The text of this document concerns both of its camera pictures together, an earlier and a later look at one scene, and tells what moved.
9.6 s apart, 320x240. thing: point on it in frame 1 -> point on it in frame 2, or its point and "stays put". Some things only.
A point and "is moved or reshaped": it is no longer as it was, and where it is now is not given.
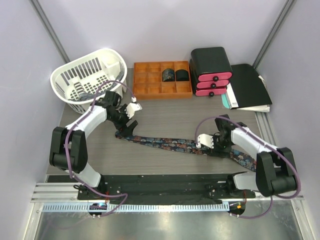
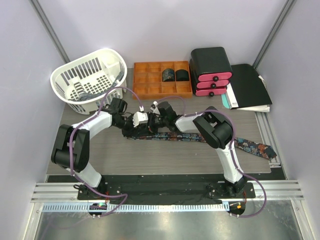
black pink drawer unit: (210, 71) stays put
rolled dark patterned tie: (168, 75) stays put
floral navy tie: (188, 146) is moved or reshaped
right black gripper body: (221, 144) -> (156, 123)
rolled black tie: (182, 75) stays put
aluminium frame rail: (56, 192) stays put
